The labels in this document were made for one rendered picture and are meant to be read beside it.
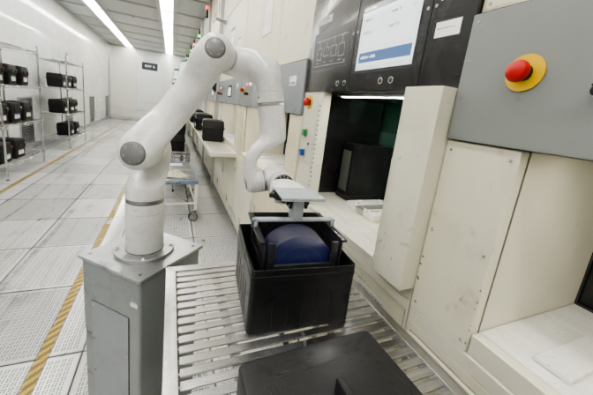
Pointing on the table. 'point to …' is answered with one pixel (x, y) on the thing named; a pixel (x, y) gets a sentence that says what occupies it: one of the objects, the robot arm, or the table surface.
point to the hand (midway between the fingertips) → (296, 201)
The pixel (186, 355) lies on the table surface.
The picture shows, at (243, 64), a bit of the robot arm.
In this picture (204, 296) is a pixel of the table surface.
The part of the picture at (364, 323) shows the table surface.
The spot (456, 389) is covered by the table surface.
